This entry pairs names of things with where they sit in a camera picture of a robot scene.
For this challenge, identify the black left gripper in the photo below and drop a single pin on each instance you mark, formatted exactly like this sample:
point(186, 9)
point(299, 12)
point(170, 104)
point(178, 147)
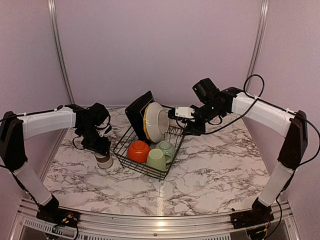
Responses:
point(101, 148)

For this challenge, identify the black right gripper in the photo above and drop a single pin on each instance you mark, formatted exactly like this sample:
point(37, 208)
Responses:
point(195, 129)

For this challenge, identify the brown grey metal-lined cup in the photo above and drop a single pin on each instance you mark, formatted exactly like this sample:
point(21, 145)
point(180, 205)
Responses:
point(104, 161)

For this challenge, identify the white ceramic bowl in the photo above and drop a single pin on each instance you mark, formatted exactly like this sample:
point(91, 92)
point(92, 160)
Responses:
point(138, 151)

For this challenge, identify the white square floral plate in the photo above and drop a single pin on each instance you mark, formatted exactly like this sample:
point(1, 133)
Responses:
point(135, 114)

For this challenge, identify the yellow polka dot plate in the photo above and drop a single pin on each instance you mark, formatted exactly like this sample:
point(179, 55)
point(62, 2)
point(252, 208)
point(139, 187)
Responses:
point(145, 123)

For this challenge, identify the black wire dish rack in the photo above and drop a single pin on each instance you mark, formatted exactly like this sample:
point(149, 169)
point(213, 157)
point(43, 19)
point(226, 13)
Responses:
point(174, 135)

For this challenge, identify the round brown rim floral plate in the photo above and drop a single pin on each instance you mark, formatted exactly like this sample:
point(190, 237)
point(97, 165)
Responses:
point(157, 122)

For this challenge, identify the light green mug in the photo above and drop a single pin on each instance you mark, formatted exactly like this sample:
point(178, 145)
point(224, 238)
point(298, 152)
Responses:
point(158, 159)

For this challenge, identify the light green ceramic bowl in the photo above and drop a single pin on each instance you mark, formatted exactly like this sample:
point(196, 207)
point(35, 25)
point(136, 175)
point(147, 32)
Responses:
point(167, 147)

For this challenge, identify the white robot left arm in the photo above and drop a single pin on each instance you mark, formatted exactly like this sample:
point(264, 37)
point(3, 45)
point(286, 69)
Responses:
point(18, 131)

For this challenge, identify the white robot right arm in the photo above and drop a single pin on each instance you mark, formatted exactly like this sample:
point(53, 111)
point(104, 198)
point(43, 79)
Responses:
point(288, 124)

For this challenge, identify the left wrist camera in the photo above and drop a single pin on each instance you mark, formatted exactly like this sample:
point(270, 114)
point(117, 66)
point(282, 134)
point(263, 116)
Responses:
point(98, 118)

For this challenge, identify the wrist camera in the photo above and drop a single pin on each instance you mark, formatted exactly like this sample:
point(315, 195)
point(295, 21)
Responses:
point(98, 118)
point(181, 112)

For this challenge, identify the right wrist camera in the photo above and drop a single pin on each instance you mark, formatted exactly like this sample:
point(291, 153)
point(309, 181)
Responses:
point(181, 112)

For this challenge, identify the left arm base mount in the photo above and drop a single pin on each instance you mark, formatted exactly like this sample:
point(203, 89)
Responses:
point(52, 213)

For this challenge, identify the aluminium frame rail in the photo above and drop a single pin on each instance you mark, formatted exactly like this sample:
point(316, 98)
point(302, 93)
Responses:
point(103, 226)

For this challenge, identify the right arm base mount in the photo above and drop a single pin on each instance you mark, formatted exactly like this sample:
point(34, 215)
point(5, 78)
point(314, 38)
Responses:
point(258, 214)

